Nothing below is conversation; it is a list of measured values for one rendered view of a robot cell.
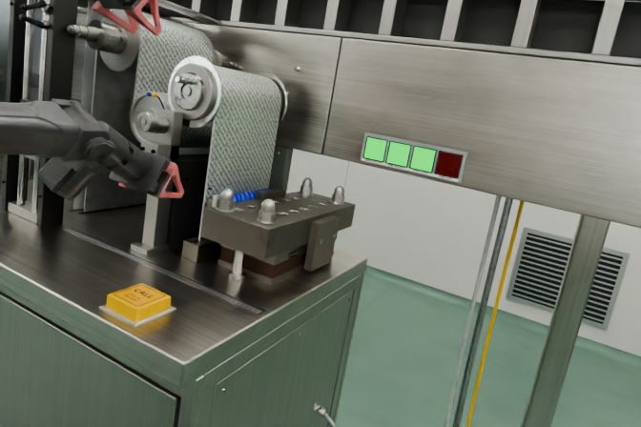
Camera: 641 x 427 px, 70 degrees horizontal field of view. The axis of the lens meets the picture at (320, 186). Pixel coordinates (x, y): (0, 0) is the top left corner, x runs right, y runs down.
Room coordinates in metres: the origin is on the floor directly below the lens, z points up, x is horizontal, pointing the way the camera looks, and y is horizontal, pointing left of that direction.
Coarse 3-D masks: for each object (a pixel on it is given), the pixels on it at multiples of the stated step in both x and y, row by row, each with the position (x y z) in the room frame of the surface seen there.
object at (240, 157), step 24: (216, 120) 0.95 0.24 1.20; (240, 120) 1.02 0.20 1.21; (216, 144) 0.96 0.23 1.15; (240, 144) 1.03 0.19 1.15; (264, 144) 1.11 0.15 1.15; (216, 168) 0.96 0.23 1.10; (240, 168) 1.04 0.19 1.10; (264, 168) 1.13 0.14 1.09; (216, 192) 0.97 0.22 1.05; (240, 192) 1.05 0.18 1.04
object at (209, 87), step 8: (192, 64) 0.96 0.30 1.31; (176, 72) 0.98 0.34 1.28; (184, 72) 0.97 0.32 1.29; (192, 72) 0.97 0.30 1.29; (200, 72) 0.95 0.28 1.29; (208, 72) 0.95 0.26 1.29; (208, 80) 0.94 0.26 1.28; (208, 88) 0.94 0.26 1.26; (208, 96) 0.94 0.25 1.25; (176, 104) 0.97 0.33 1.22; (200, 104) 0.95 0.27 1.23; (208, 104) 0.94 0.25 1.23; (184, 112) 0.96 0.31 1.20; (192, 112) 0.95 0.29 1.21; (200, 112) 0.94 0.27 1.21
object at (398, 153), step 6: (390, 144) 1.10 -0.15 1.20; (396, 144) 1.10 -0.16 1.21; (402, 144) 1.09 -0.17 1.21; (390, 150) 1.10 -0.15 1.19; (396, 150) 1.10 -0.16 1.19; (402, 150) 1.09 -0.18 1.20; (408, 150) 1.08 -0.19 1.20; (390, 156) 1.10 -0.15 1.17; (396, 156) 1.09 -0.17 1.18; (402, 156) 1.09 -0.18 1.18; (390, 162) 1.10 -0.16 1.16; (396, 162) 1.09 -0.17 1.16; (402, 162) 1.09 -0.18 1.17
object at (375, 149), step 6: (372, 138) 1.12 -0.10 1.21; (366, 144) 1.13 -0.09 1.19; (372, 144) 1.12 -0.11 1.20; (378, 144) 1.12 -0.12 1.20; (384, 144) 1.11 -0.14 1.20; (366, 150) 1.13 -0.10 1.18; (372, 150) 1.12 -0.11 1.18; (378, 150) 1.12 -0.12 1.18; (384, 150) 1.11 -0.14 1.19; (366, 156) 1.13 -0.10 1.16; (372, 156) 1.12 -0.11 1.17; (378, 156) 1.11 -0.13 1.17
